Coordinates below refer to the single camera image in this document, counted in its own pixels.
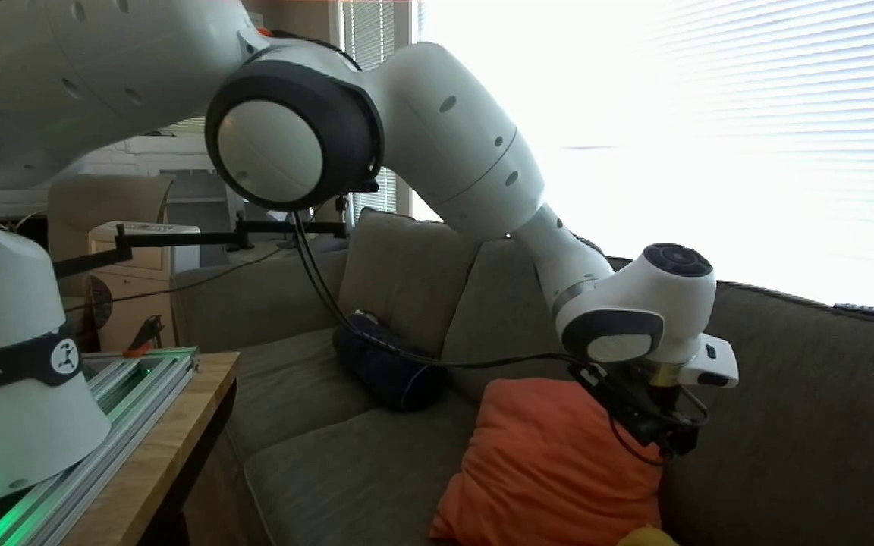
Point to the aluminium rail base frame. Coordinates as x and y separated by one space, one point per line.
123 406

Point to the dark cylindrical bolster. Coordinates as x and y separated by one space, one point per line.
387 379

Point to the wooden table with black legs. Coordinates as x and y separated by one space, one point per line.
153 455

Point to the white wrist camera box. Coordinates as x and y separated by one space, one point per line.
712 363

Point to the grey fabric sofa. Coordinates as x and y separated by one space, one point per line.
810 436

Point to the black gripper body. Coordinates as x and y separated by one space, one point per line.
619 391

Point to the white window blinds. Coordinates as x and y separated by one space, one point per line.
760 152

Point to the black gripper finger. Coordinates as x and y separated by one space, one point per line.
671 442
692 422

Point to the brown cardboard box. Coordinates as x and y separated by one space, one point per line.
133 294

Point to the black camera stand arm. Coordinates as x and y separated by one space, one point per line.
184 238

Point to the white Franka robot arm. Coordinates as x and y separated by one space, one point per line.
439 132

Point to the yellow cloth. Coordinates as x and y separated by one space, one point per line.
646 539

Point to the orange pillow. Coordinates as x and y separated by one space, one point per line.
538 474

